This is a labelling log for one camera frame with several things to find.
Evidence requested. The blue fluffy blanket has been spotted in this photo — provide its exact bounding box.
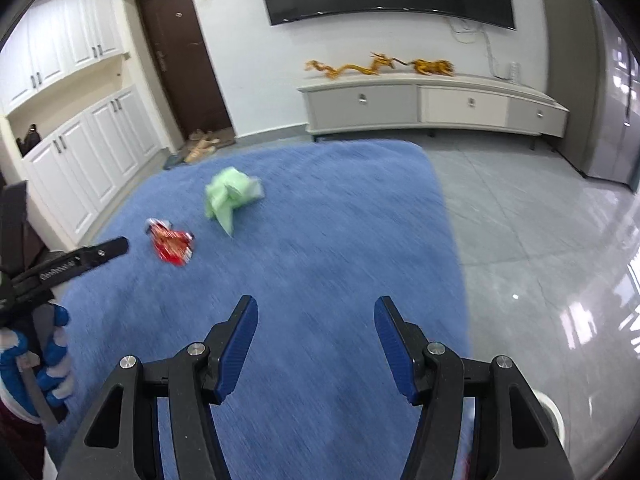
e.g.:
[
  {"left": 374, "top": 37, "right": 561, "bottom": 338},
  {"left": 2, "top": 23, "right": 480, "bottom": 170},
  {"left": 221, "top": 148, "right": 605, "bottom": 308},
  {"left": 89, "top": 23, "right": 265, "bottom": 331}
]
[{"left": 45, "top": 141, "right": 473, "bottom": 480}]

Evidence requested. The dark brown door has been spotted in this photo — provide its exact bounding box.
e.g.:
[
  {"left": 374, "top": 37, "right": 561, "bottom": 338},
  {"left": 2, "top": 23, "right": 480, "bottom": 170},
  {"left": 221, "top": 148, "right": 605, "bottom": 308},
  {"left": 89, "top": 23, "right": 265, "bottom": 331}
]
[{"left": 136, "top": 0, "right": 233, "bottom": 153}]

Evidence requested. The red printed snack packet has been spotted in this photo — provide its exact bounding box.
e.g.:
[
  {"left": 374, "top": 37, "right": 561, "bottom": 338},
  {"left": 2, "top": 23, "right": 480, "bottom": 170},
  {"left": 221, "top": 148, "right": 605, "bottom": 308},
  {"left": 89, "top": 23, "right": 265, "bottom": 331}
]
[{"left": 145, "top": 218, "right": 195, "bottom": 264}]

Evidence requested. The white television cabinet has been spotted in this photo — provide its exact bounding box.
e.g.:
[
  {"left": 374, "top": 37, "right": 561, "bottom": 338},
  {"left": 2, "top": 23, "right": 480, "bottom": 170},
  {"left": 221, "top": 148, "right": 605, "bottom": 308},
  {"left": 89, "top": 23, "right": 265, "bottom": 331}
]
[{"left": 297, "top": 73, "right": 570, "bottom": 151}]

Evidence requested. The white round bin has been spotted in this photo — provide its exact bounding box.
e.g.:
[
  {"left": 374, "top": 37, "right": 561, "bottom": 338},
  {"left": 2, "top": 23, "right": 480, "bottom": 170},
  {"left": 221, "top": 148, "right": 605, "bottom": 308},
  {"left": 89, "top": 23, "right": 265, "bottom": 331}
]
[{"left": 530, "top": 389, "right": 567, "bottom": 448}]

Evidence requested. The short golden dragon ornament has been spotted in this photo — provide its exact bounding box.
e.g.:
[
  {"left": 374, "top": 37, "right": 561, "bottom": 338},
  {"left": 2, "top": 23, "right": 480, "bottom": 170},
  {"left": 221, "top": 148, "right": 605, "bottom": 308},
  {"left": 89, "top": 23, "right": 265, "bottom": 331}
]
[{"left": 412, "top": 59, "right": 455, "bottom": 77}]

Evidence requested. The person's left forearm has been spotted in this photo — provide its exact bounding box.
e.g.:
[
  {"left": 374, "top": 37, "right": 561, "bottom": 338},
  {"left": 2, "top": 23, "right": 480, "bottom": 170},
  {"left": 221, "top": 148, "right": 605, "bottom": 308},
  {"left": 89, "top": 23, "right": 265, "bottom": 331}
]
[{"left": 0, "top": 400, "right": 58, "bottom": 480}]

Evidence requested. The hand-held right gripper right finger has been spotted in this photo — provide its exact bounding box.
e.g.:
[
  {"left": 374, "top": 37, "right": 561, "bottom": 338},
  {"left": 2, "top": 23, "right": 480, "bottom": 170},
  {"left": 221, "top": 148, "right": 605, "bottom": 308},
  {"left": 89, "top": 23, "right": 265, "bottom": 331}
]
[{"left": 374, "top": 296, "right": 576, "bottom": 480}]

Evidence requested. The white panelled cupboard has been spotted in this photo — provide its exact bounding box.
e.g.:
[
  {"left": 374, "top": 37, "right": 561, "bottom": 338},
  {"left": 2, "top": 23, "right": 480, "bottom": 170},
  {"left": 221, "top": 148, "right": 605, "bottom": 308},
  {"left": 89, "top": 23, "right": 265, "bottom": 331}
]
[{"left": 0, "top": 0, "right": 163, "bottom": 251}]

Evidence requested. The green crumpled paper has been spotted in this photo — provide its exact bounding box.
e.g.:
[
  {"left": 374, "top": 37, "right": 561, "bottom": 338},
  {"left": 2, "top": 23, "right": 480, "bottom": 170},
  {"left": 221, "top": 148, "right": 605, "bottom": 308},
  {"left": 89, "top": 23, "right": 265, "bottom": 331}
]
[{"left": 204, "top": 166, "right": 265, "bottom": 237}]

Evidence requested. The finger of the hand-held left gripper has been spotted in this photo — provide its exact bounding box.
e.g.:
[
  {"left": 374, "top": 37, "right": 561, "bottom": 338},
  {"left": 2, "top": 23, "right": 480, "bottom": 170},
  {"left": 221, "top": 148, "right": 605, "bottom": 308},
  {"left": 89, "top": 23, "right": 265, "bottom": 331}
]
[{"left": 12, "top": 237, "right": 130, "bottom": 297}]

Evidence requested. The long golden dragon ornament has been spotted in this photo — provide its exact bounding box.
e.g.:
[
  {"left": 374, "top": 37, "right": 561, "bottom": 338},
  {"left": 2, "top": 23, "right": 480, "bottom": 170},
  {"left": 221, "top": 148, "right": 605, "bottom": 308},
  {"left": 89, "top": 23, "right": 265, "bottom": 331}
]
[{"left": 306, "top": 51, "right": 408, "bottom": 81}]

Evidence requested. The grey refrigerator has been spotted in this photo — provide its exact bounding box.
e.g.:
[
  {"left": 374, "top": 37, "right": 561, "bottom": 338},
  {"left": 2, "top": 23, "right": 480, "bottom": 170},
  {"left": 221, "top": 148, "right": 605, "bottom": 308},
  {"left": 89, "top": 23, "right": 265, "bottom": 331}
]
[{"left": 532, "top": 0, "right": 640, "bottom": 188}]

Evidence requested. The person's left hand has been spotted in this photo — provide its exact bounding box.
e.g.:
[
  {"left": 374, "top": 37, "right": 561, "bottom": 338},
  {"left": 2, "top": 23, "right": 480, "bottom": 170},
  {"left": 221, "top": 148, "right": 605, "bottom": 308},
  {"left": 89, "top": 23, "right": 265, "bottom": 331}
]
[{"left": 0, "top": 304, "right": 76, "bottom": 422}]

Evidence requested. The dark handbag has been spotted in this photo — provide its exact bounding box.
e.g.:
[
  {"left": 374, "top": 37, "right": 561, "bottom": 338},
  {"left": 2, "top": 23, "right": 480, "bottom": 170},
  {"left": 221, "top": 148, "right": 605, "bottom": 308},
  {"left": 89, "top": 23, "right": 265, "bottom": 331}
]
[{"left": 17, "top": 124, "right": 42, "bottom": 157}]

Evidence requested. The white wall cable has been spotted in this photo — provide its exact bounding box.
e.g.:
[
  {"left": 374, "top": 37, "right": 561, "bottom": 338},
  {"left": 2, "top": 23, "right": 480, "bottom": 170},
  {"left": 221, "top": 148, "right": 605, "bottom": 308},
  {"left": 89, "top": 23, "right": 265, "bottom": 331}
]
[{"left": 450, "top": 16, "right": 503, "bottom": 77}]

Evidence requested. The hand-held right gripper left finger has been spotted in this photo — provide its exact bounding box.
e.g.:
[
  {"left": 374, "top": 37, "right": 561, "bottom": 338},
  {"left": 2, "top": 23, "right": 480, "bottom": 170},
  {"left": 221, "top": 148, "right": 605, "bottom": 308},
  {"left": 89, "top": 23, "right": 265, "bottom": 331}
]
[{"left": 59, "top": 295, "right": 259, "bottom": 480}]

